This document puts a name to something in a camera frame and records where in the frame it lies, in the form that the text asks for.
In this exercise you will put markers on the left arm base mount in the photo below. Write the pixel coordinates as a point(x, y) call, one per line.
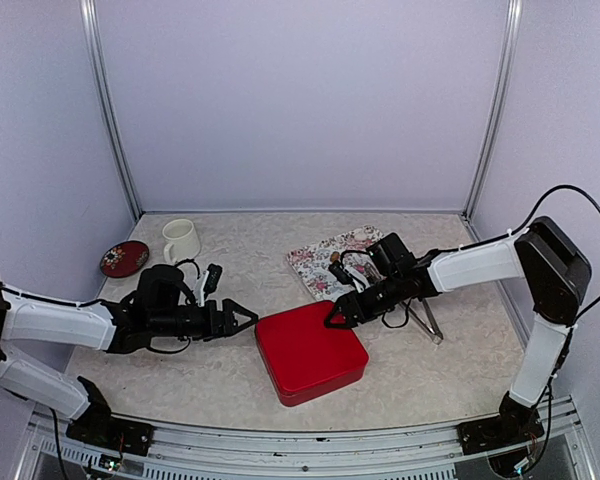
point(116, 434)

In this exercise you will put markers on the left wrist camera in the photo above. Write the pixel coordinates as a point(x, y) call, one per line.
point(207, 283)

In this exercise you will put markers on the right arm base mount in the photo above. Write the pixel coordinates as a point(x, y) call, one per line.
point(492, 433)

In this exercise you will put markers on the steel serving tongs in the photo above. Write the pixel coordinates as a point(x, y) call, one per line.
point(429, 325)

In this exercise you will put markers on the dark red patterned coaster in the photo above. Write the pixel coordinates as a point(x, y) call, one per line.
point(124, 259)

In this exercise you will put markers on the red tin lid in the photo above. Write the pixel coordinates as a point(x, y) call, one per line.
point(297, 339)

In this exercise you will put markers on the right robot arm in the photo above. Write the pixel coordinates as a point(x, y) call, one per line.
point(410, 384)

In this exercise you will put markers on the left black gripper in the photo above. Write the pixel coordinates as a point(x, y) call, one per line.
point(229, 326)

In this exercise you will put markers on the floral tray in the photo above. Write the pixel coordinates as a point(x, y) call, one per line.
point(311, 262)

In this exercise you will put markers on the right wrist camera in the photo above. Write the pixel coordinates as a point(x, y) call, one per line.
point(347, 275)

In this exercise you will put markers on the aluminium frame post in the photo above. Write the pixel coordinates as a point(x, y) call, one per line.
point(497, 107)
point(88, 10)

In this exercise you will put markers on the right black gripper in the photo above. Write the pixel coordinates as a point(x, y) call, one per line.
point(350, 320)

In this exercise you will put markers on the cream ribbed mug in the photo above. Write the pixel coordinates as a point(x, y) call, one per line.
point(182, 241)

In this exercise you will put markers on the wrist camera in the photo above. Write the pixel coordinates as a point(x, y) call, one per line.
point(347, 275)
point(207, 283)

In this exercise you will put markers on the left aluminium frame post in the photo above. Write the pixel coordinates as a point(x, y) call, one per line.
point(88, 10)

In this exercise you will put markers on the front aluminium rail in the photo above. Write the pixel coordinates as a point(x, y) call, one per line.
point(178, 451)

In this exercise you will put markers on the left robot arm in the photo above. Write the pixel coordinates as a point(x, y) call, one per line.
point(161, 306)

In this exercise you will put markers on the right aluminium frame post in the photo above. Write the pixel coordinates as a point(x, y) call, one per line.
point(497, 107)

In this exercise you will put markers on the red chocolate tin box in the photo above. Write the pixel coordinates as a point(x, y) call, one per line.
point(296, 387)

